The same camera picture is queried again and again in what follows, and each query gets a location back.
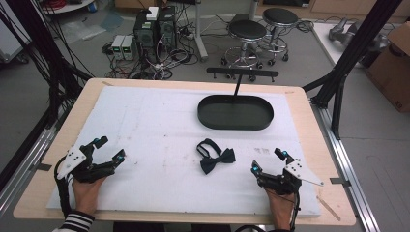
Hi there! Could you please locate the black round stool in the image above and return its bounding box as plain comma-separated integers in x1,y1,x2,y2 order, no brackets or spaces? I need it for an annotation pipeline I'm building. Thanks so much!
220,19,269,71
261,7,301,66

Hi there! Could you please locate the round white table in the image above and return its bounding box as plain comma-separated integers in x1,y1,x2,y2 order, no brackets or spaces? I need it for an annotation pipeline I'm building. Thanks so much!
41,0,99,15

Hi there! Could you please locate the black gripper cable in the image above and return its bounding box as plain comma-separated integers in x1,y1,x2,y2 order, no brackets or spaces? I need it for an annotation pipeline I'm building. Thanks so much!
289,188,303,232
53,156,73,218

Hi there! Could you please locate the person's left hand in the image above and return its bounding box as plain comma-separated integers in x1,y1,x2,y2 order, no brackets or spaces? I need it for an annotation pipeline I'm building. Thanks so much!
71,175,108,217

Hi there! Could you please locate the aluminium rail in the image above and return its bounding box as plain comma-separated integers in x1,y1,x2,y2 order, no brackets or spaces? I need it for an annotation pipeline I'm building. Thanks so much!
0,125,63,216
309,99,382,232

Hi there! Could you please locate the black bow tie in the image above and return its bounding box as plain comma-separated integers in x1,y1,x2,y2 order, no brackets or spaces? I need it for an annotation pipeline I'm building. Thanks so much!
195,137,237,176

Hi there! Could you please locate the brown cardboard box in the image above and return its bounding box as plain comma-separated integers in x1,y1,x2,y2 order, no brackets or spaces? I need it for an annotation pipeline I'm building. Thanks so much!
365,21,410,113

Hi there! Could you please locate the black metal frame post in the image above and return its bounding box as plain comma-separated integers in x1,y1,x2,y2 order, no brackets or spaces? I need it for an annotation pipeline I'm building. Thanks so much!
302,0,404,141
0,0,93,131

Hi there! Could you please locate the person's right hand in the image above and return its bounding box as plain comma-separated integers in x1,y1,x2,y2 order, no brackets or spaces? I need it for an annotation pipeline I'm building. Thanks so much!
265,188,297,231

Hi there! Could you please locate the white foam mat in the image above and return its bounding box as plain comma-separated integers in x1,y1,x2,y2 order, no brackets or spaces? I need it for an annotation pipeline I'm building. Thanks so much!
45,84,322,218

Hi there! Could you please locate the white metal table leg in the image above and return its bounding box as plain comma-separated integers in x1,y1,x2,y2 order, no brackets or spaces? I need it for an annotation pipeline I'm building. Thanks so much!
192,0,210,63

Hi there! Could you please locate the small white box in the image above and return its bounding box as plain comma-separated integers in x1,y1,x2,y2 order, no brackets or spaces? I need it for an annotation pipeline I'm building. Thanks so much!
145,6,160,22

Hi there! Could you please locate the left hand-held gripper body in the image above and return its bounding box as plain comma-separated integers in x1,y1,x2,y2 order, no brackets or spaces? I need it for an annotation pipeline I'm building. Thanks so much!
56,144,116,185

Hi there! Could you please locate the black wheeled stand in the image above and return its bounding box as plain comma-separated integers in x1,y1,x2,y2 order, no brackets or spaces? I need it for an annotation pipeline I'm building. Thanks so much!
205,66,280,98

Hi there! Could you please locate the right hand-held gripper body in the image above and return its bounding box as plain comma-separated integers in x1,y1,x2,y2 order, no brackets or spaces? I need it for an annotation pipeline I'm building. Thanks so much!
256,158,325,196

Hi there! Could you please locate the thin wooden stick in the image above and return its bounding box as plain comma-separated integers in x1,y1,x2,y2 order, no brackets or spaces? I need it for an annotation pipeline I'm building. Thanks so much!
316,194,342,222

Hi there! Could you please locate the tangle of floor cables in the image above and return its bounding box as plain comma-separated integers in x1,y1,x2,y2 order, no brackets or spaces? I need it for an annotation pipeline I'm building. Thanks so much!
101,41,198,81

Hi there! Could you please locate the black oval tray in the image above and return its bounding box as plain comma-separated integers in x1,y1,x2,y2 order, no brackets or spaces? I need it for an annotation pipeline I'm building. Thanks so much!
196,94,276,131

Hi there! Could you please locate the grey power supply unit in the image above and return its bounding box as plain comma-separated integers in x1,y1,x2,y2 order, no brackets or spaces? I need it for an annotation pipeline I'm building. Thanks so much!
110,34,127,61
122,35,137,62

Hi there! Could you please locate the black computer tower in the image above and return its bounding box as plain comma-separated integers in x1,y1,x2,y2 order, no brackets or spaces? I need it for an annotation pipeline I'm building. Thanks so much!
157,5,179,51
132,10,161,63

